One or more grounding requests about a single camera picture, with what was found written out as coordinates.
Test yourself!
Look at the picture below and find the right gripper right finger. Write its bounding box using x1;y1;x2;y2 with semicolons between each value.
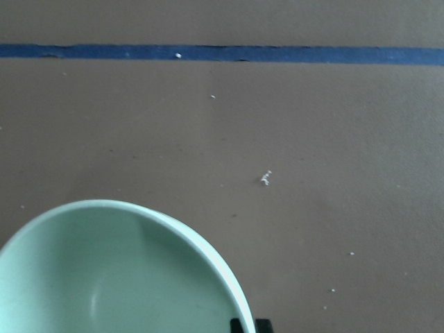
255;318;272;333

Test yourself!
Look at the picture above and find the green bowl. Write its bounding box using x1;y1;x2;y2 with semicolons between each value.
1;200;256;332

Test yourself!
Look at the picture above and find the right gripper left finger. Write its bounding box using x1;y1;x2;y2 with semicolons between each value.
230;318;244;333

